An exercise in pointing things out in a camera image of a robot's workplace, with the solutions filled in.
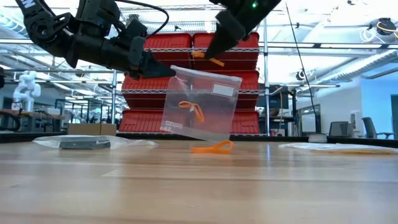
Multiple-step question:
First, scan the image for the metal wire shelving cart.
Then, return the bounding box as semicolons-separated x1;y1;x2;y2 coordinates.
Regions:
110;2;271;138

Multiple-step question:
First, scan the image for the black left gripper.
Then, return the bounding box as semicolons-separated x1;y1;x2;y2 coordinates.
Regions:
63;19;177;80

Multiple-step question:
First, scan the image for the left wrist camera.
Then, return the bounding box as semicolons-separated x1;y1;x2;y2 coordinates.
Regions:
75;0;122;34

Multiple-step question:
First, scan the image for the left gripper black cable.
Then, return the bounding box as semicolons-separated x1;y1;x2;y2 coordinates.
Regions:
114;0;170;40

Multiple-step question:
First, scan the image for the black device with cable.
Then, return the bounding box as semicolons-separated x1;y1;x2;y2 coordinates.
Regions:
58;139;112;150

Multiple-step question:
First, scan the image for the thin black hanging cable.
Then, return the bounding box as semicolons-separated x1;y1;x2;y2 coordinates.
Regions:
285;2;322;135

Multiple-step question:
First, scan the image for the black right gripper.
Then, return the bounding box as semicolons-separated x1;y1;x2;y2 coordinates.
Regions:
203;0;282;60

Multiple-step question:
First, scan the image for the small cardboard box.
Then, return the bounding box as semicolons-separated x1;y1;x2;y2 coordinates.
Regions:
67;123;118;140

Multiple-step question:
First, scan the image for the wooden workbench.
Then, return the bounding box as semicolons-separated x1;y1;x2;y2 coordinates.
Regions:
0;108;65;133

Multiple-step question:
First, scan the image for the white round spool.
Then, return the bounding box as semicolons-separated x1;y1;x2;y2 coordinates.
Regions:
307;133;328;144

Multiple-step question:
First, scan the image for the black yellow cable reel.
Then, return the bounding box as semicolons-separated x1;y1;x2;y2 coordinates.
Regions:
375;17;398;37

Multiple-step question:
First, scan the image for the grey office chair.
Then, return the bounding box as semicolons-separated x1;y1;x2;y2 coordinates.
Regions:
361;116;396;140
328;121;354;138

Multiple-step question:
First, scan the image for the clear plastic zip bag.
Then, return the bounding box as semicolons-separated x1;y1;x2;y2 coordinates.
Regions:
277;142;398;156
32;134;158;150
159;64;243;144

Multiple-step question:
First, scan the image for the red plastic bin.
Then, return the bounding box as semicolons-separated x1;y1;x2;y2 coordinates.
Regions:
143;32;193;72
192;32;261;72
121;70;191;110
190;109;261;134
192;69;261;110
118;108;190;134

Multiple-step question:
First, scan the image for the black aluminium table frame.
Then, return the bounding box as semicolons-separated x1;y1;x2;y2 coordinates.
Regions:
0;131;398;149

